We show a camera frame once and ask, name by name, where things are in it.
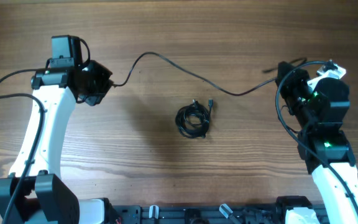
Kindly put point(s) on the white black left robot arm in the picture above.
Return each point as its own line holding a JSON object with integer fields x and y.
{"x": 33, "y": 192}

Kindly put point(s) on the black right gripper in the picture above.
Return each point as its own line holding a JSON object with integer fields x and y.
{"x": 299, "y": 77}

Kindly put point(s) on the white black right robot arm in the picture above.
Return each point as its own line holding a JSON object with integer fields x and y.
{"x": 319, "y": 105}

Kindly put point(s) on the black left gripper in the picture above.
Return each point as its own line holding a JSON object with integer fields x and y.
{"x": 105, "y": 74}

